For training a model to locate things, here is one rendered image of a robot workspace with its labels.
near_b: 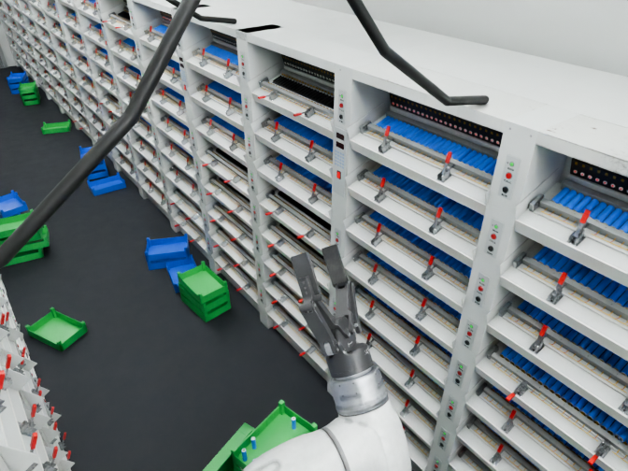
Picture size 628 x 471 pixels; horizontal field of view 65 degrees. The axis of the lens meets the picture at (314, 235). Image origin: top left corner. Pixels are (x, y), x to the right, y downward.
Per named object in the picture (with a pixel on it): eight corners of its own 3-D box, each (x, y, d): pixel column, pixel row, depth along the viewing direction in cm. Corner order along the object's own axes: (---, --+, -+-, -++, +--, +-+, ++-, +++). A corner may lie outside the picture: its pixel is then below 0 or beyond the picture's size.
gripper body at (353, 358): (379, 359, 85) (363, 307, 85) (365, 376, 77) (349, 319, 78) (340, 367, 88) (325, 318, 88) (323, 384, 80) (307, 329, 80)
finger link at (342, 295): (351, 331, 82) (355, 335, 83) (350, 277, 90) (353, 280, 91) (331, 335, 84) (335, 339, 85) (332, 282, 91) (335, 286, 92)
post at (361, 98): (337, 402, 267) (352, 68, 167) (327, 391, 274) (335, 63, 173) (364, 384, 277) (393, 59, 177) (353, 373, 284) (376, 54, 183)
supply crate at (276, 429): (268, 492, 186) (267, 479, 182) (232, 460, 197) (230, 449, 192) (317, 435, 206) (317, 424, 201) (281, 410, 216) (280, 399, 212)
